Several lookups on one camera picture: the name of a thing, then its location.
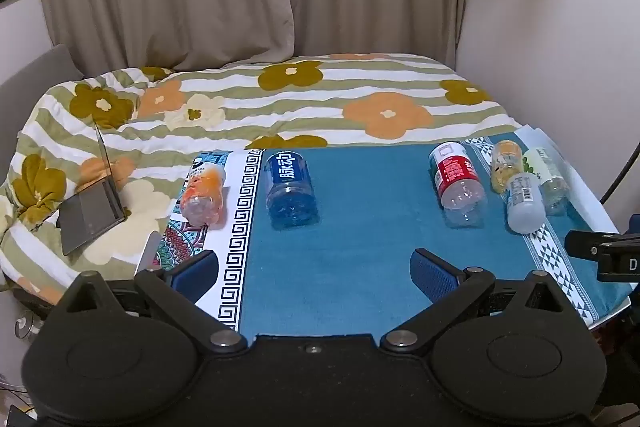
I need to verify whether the white barcode label plastic cup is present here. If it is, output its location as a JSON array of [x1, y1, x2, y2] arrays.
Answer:
[[505, 172, 549, 234]]

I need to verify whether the grey padded headboard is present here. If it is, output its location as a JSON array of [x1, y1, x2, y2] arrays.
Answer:
[[0, 43, 85, 188]]

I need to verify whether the black cable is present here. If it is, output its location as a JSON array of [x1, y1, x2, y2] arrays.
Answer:
[[599, 146, 640, 204]]

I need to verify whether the floral striped blanket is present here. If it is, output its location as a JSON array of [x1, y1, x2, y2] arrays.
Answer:
[[0, 52, 523, 303]]

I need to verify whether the orange label clear plastic cup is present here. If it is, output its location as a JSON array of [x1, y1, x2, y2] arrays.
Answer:
[[179, 158, 229, 228]]

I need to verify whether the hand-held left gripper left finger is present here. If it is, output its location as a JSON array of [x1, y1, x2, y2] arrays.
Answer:
[[59, 251, 249, 354]]

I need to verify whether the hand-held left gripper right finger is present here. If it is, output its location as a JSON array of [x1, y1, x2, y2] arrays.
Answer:
[[380, 248, 572, 354]]

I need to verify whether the blue table cloth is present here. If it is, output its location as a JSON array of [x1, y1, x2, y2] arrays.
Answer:
[[239, 136, 637, 344]]

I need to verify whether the red label clear plastic cup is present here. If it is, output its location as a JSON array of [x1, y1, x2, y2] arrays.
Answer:
[[428, 141, 489, 229]]

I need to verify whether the yellow label clear plastic cup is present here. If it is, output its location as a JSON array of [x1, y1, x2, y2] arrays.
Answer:
[[490, 140, 526, 195]]

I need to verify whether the green white label plastic cup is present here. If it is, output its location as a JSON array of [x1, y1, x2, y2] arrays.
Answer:
[[522, 147, 571, 216]]

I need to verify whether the blue label clear plastic cup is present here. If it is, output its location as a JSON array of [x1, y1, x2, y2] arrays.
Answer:
[[264, 150, 321, 228]]

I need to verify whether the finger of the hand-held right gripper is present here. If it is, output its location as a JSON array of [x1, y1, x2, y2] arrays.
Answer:
[[565, 230, 623, 259]]

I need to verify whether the grey open laptop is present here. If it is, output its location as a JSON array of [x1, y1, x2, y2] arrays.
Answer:
[[56, 119, 127, 258]]

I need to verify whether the patterned white border cloth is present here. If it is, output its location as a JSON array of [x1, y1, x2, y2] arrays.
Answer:
[[149, 149, 266, 334]]

